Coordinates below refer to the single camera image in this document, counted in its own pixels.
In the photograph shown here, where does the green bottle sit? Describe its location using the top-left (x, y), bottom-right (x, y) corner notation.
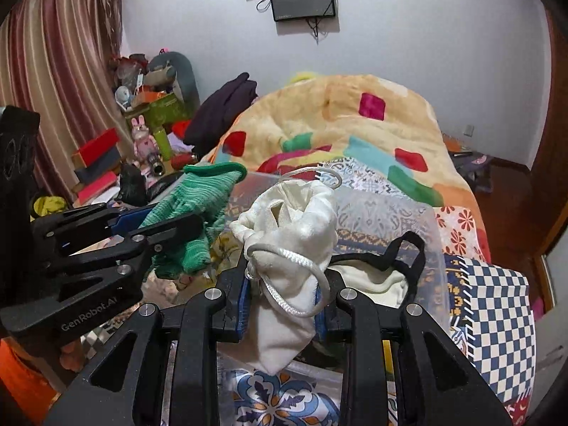
top-left (153, 126), bottom-right (174, 161)

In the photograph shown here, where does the clear plastic storage bin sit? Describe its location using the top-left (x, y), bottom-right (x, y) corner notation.
top-left (213, 171), bottom-right (450, 426)

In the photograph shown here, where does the white drawstring pouch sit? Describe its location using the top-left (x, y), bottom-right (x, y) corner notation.
top-left (228, 166), bottom-right (344, 376)

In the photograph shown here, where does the fleece blanket with coloured squares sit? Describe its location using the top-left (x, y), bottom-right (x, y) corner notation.
top-left (200, 73), bottom-right (491, 258)

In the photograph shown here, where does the striped pink curtain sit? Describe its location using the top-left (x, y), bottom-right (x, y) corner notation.
top-left (0, 0), bottom-right (126, 200)

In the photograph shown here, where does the green knitted cloth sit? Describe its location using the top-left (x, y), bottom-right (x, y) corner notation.
top-left (142, 163), bottom-right (248, 278)

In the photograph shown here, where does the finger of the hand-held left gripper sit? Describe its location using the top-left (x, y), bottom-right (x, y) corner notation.
top-left (30, 203), bottom-right (156, 256)
top-left (0, 212), bottom-right (204, 348)

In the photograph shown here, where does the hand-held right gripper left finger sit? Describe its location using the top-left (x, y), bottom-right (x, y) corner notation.
top-left (42, 255), bottom-right (255, 426)

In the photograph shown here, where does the blue white checkered cloth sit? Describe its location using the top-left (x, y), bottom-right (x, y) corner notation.
top-left (446, 255), bottom-right (539, 414)

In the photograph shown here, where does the wooden door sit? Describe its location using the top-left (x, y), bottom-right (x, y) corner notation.
top-left (530, 9), bottom-right (568, 313)

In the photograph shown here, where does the dark purple garment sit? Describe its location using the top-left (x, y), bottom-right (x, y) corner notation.
top-left (183, 72), bottom-right (259, 155)

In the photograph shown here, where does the black cable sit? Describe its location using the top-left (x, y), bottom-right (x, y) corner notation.
top-left (305, 16), bottom-right (327, 43)

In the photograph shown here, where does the green cardboard box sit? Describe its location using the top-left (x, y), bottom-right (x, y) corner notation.
top-left (124, 92), bottom-right (188, 130)

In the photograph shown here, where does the black figurine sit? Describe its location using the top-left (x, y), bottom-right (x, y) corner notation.
top-left (117, 162), bottom-right (150, 206)

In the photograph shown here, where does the patterned floral bedsheet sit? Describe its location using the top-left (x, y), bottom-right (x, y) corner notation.
top-left (222, 361), bottom-right (351, 426)

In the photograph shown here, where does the pink rabbit toy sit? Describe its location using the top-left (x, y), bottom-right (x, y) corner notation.
top-left (131, 115), bottom-right (159, 163)

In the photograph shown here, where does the red flat box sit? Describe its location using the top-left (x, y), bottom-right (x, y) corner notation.
top-left (75, 171), bottom-right (121, 204)

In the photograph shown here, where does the grey plush toy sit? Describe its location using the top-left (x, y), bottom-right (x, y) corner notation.
top-left (148, 51), bottom-right (201, 114)

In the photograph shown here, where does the red and grey box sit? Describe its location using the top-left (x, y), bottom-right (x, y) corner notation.
top-left (72, 128), bottom-right (124, 182)

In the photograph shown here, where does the orange cloth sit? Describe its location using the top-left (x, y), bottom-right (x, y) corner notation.
top-left (0, 339), bottom-right (60, 424)

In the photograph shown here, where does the yellow green cloth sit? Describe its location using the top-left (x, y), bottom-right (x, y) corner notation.
top-left (30, 194), bottom-right (68, 221)

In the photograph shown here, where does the white cloth with black trim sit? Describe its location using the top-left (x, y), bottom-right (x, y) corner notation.
top-left (328, 231), bottom-right (427, 310)

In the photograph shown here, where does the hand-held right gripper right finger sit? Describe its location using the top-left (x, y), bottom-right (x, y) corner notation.
top-left (311, 268), bottom-right (515, 426)

